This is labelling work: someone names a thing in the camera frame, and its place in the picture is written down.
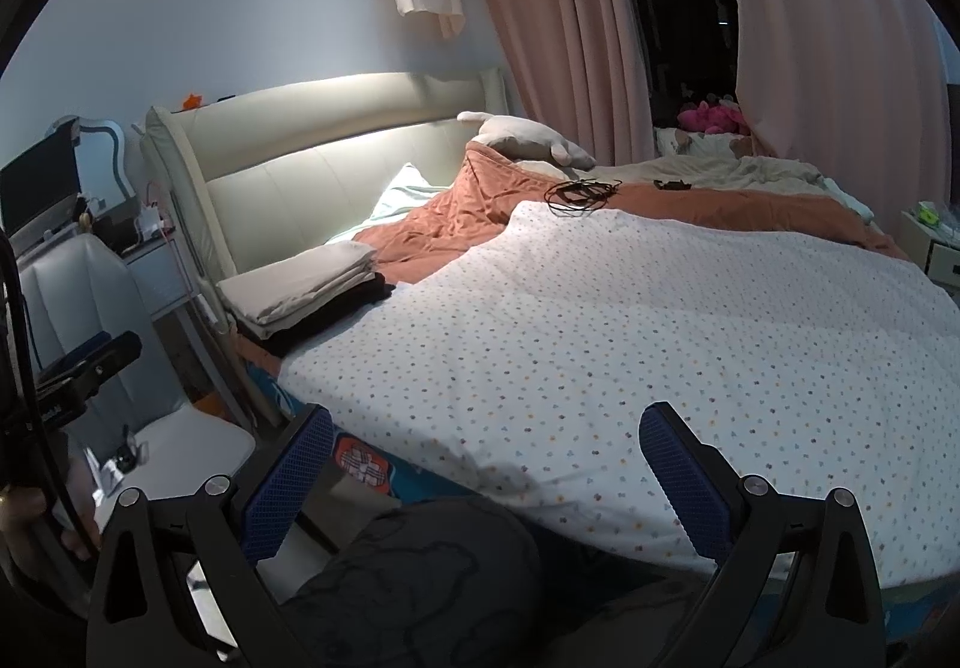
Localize coiled black cable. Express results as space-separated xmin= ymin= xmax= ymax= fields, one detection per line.
xmin=544 ymin=176 xmax=623 ymax=217

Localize beige duvet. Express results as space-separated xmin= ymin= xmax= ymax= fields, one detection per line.
xmin=592 ymin=128 xmax=875 ymax=219

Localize person's left hand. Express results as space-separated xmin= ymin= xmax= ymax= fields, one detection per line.
xmin=0 ymin=488 xmax=98 ymax=560

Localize person's grey printed pants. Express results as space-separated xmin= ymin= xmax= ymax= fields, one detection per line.
xmin=277 ymin=495 xmax=721 ymax=668

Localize black folded clothes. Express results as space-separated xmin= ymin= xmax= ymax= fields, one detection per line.
xmin=236 ymin=272 xmax=397 ymax=360

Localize white chair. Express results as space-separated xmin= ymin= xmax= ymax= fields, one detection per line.
xmin=15 ymin=236 xmax=260 ymax=496

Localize black monitor screen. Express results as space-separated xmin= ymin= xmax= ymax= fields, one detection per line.
xmin=0 ymin=120 xmax=83 ymax=241

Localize white floral dotted quilt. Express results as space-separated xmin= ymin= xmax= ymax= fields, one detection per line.
xmin=277 ymin=199 xmax=960 ymax=590

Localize orange blanket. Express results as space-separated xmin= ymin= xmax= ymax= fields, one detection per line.
xmin=232 ymin=139 xmax=912 ymax=369

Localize pink curtain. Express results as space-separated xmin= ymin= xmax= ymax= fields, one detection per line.
xmin=457 ymin=0 xmax=657 ymax=166
xmin=705 ymin=0 xmax=953 ymax=170

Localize beige plush pillow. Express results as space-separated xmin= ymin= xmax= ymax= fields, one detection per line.
xmin=457 ymin=111 xmax=597 ymax=168

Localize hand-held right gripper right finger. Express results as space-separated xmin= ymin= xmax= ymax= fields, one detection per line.
xmin=639 ymin=402 xmax=886 ymax=668

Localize pink plush toy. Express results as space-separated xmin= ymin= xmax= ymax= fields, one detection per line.
xmin=675 ymin=100 xmax=751 ymax=135

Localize white bedside table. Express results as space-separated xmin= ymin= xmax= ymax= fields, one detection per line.
xmin=97 ymin=199 xmax=218 ymax=339

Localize small black white gadget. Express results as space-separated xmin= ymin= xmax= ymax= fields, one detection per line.
xmin=97 ymin=439 xmax=151 ymax=481

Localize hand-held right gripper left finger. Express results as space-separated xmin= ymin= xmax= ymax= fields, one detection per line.
xmin=86 ymin=404 xmax=335 ymax=668

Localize cream padded headboard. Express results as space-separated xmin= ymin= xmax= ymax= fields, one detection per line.
xmin=142 ymin=68 xmax=515 ymax=331

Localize blue printed bed sheet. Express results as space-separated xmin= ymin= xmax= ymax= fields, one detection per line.
xmin=240 ymin=360 xmax=960 ymax=646

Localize white nightstand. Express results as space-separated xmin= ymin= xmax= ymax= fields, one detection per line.
xmin=900 ymin=210 xmax=960 ymax=298

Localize white pillow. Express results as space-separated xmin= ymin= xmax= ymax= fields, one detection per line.
xmin=326 ymin=161 xmax=451 ymax=245

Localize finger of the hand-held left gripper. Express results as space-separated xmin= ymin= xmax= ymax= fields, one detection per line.
xmin=34 ymin=330 xmax=143 ymax=425

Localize beige jacket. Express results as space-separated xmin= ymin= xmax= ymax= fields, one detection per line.
xmin=217 ymin=240 xmax=380 ymax=328

